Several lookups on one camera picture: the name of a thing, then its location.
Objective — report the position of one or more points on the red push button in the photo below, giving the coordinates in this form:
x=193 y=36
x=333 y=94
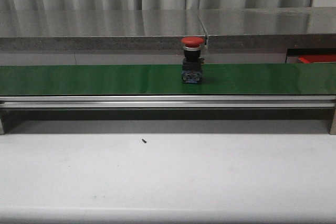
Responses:
x=192 y=62

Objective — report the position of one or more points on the green conveyor belt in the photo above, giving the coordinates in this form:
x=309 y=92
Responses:
x=242 y=79

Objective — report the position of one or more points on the grey counter slab right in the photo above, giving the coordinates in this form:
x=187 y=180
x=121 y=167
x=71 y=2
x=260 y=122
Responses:
x=275 y=28

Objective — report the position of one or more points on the grey counter slab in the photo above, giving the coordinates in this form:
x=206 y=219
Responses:
x=275 y=28
x=106 y=30

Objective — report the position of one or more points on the red tray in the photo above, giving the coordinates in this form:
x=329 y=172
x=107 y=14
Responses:
x=317 y=58

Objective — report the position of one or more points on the grey counter slab left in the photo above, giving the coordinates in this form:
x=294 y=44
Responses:
x=106 y=30

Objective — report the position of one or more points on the right conveyor support leg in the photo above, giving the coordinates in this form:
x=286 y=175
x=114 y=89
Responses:
x=332 y=130

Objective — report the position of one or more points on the conveyor support leg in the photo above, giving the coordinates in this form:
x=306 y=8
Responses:
x=332 y=130
x=4 y=121

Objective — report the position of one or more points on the left conveyor support leg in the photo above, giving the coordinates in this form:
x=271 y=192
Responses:
x=4 y=121

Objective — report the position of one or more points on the aluminium conveyor frame rail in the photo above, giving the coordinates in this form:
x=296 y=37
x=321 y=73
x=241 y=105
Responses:
x=166 y=101

